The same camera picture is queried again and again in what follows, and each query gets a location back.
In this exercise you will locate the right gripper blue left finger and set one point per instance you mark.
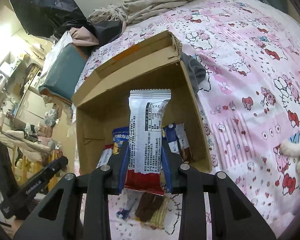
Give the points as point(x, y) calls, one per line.
point(124, 155)

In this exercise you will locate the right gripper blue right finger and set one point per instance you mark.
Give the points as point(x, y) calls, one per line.
point(166, 164)

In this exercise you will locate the white red wafer packet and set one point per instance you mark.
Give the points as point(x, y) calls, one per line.
point(147, 108)

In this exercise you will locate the white brown chocolate snack packet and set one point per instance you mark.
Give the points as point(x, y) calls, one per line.
point(183, 143)

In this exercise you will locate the white blue snack packet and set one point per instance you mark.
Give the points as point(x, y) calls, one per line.
point(125, 211)

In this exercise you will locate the yellow checkered snack packet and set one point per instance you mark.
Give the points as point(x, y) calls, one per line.
point(158, 218)

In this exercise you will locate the blue yellow snack bag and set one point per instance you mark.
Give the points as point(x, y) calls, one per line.
point(120, 135)

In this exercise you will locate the dark brown snack packet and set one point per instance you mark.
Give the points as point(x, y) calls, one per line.
point(148, 204)

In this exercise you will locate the blue white snack bag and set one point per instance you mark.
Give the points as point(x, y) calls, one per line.
point(172, 138)

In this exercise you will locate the brown cardboard box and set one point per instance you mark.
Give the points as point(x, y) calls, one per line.
point(146, 87)

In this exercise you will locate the grey cloth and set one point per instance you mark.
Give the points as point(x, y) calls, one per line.
point(195, 70)

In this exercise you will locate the teal cushioned chair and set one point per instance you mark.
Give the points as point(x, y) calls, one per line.
point(62, 68)

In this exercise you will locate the white cat paw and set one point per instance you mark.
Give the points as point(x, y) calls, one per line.
point(291, 150)

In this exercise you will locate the pink cartoon bed sheet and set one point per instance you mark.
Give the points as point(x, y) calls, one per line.
point(250, 99)

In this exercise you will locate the beige crumpled blanket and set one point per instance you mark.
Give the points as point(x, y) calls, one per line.
point(134, 11)

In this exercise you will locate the black garment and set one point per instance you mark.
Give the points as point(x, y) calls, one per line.
point(52, 18)

